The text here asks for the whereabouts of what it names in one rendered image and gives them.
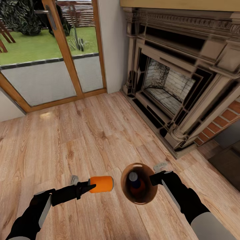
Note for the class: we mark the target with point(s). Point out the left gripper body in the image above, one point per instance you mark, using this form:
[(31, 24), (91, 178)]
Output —
[(71, 192)]

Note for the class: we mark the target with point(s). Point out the trash can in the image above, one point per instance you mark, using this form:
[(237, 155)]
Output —
[(145, 196)]

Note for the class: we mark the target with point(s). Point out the can of soda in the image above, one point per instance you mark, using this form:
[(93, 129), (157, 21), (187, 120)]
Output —
[(134, 180), (135, 191), (103, 184)]

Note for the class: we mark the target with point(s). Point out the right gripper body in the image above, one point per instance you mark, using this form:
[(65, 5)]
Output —
[(155, 178)]

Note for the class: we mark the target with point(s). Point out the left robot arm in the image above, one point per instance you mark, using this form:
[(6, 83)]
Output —
[(27, 226)]

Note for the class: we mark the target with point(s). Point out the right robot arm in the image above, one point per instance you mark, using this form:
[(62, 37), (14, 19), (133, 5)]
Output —
[(205, 225)]

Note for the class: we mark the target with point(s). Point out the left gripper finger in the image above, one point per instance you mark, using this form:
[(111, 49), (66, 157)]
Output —
[(85, 189), (83, 184)]

